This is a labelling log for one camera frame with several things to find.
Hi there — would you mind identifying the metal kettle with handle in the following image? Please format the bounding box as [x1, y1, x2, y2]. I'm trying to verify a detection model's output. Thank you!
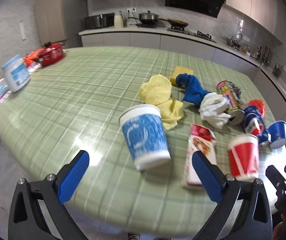
[226, 33, 243, 50]

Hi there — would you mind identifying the black microwave oven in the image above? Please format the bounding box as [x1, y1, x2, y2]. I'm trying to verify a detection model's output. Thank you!
[84, 13, 115, 29]

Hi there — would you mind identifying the red white milk carton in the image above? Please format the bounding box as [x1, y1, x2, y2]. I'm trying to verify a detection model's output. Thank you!
[181, 124, 217, 189]

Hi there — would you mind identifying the white kettle jug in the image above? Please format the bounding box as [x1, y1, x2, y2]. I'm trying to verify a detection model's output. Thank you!
[114, 11, 124, 28]

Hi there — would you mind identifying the beige refrigerator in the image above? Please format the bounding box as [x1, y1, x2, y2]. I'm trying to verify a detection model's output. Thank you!
[34, 0, 87, 48]

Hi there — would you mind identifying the dark glass bottle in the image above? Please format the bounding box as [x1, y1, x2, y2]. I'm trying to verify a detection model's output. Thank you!
[256, 46, 262, 60]

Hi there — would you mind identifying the blue cloth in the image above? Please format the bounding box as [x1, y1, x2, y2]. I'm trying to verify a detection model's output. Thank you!
[183, 75, 209, 107]

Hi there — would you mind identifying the red white paper cup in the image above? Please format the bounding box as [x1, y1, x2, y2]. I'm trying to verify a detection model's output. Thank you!
[227, 134, 259, 182]

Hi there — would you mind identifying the blue paper bowl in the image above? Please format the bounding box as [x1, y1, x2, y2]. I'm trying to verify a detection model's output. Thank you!
[268, 120, 286, 149]

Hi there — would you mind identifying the yellow sponge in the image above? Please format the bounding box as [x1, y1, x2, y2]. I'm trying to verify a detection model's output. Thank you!
[169, 66, 193, 88]

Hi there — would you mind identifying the white blue plastic jar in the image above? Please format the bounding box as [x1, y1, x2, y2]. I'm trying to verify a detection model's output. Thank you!
[1, 54, 30, 93]

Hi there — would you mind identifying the person's right hand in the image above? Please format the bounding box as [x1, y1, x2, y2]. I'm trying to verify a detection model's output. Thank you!
[272, 214, 286, 240]

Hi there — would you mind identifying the yellow knitted cloth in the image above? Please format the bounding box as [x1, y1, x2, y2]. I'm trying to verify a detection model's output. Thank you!
[139, 74, 184, 130]

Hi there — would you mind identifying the blue pepsi can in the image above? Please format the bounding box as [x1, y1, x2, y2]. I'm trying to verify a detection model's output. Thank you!
[243, 106, 271, 148]

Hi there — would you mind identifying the black lidded pot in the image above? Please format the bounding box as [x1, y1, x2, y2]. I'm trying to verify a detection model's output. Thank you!
[139, 10, 159, 25]

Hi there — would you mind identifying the black frying wok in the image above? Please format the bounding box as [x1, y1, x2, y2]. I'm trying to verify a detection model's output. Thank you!
[159, 18, 188, 30]

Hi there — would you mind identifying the black utensil holder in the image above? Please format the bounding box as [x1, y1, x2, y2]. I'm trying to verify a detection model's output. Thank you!
[272, 63, 284, 79]

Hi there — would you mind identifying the red plastic bag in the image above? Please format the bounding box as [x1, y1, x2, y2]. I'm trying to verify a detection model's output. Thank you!
[247, 99, 266, 117]

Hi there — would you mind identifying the blue white paper cup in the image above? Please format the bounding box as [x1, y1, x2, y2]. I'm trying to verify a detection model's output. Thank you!
[119, 104, 170, 171]

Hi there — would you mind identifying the colourful printed drink can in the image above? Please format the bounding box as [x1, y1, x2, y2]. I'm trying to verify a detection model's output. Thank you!
[216, 80, 245, 125]

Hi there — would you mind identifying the black gas stove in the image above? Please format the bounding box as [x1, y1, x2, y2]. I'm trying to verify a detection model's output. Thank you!
[167, 28, 216, 43]

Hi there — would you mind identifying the green checked tablecloth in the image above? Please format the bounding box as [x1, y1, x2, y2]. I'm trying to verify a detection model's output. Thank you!
[0, 45, 286, 238]

